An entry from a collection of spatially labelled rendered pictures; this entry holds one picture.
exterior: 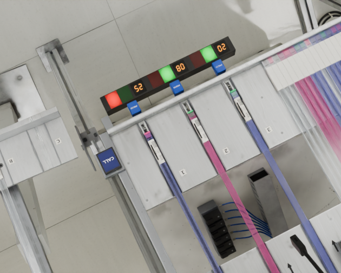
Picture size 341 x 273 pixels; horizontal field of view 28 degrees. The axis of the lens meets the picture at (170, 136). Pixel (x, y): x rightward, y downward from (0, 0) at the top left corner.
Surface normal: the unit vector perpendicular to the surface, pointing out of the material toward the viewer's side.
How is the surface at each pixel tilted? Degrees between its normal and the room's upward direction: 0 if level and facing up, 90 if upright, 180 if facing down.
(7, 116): 90
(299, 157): 0
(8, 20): 0
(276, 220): 0
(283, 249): 44
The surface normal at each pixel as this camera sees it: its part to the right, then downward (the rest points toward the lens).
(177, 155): -0.03, -0.25
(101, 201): 0.29, 0.41
